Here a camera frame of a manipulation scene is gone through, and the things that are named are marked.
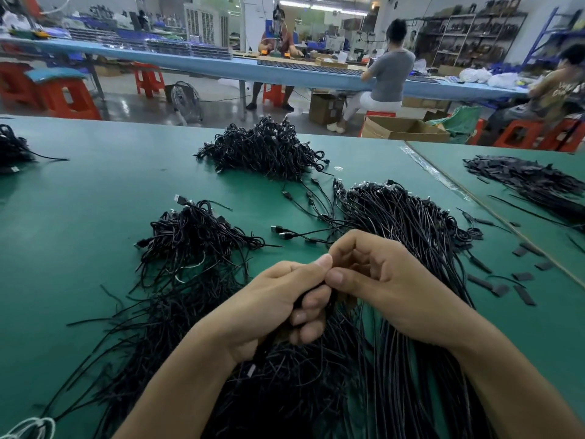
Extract person's right hand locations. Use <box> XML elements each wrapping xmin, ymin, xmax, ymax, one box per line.
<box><xmin>324</xmin><ymin>229</ymin><xmax>477</xmax><ymax>351</ymax></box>

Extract person's left hand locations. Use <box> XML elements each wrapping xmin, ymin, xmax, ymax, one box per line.
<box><xmin>196</xmin><ymin>254</ymin><xmax>335</xmax><ymax>364</ymax></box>

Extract single black cable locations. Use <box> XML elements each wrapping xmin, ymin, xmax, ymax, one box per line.
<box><xmin>239</xmin><ymin>310</ymin><xmax>312</xmax><ymax>380</ymax></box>

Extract bundle of long black cables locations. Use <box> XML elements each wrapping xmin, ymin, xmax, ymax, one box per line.
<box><xmin>271</xmin><ymin>178</ymin><xmax>499</xmax><ymax>439</ymax></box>

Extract small cluster of knotted cables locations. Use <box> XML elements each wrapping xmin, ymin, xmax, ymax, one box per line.
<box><xmin>134</xmin><ymin>195</ymin><xmax>268</xmax><ymax>289</ymax></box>

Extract pile of black cables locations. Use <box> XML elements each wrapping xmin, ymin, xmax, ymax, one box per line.
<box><xmin>37</xmin><ymin>196</ymin><xmax>371</xmax><ymax>439</ymax></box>

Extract heap of black cables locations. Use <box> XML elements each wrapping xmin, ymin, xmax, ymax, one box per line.
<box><xmin>0</xmin><ymin>123</ymin><xmax>69</xmax><ymax>174</ymax></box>
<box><xmin>194</xmin><ymin>116</ymin><xmax>330</xmax><ymax>182</ymax></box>

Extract spread of straight black cables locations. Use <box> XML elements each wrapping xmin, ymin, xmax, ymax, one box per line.
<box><xmin>463</xmin><ymin>155</ymin><xmax>585</xmax><ymax>229</ymax></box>

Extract scattered dark tie pieces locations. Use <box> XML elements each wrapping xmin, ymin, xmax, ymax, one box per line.
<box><xmin>457</xmin><ymin>210</ymin><xmax>557</xmax><ymax>307</ymax></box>

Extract open cardboard box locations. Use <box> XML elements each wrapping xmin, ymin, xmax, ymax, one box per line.
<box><xmin>359</xmin><ymin>116</ymin><xmax>452</xmax><ymax>143</ymax></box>

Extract green bag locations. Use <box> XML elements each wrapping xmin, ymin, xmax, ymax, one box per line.
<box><xmin>430</xmin><ymin>107</ymin><xmax>486</xmax><ymax>143</ymax></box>

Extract small cardboard box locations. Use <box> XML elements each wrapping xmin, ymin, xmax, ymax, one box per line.
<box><xmin>308</xmin><ymin>93</ymin><xmax>347</xmax><ymax>126</ymax></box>

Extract red plastic stool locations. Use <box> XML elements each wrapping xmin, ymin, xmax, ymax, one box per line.
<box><xmin>494</xmin><ymin>118</ymin><xmax>585</xmax><ymax>154</ymax></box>
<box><xmin>0</xmin><ymin>61</ymin><xmax>38</xmax><ymax>108</ymax></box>
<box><xmin>133</xmin><ymin>63</ymin><xmax>168</xmax><ymax>99</ymax></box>
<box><xmin>262</xmin><ymin>84</ymin><xmax>286</xmax><ymax>108</ymax></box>

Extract grey floor fan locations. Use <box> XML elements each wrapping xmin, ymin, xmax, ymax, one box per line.
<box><xmin>165</xmin><ymin>81</ymin><xmax>204</xmax><ymax>126</ymax></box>

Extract pile of white bags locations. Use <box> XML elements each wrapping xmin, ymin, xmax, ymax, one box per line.
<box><xmin>457</xmin><ymin>68</ymin><xmax>522</xmax><ymax>90</ymax></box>

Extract long blue workbench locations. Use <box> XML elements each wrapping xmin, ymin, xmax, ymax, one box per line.
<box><xmin>0</xmin><ymin>36</ymin><xmax>530</xmax><ymax>104</ymax></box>

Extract metal storage shelf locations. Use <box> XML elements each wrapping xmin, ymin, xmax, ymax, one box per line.
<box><xmin>411</xmin><ymin>0</ymin><xmax>528</xmax><ymax>70</ymax></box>

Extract red stool with blue seat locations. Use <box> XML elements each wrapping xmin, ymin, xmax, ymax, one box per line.
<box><xmin>24</xmin><ymin>68</ymin><xmax>102</xmax><ymax>121</ymax></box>

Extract white pillar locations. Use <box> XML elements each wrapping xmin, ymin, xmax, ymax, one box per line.
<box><xmin>242</xmin><ymin>0</ymin><xmax>275</xmax><ymax>51</ymax></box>

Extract blue metal rack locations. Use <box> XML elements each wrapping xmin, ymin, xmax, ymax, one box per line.
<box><xmin>521</xmin><ymin>6</ymin><xmax>585</xmax><ymax>68</ymax></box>

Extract bunch of white wire rings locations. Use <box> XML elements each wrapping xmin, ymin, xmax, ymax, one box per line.
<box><xmin>0</xmin><ymin>416</ymin><xmax>56</xmax><ymax>439</ymax></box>

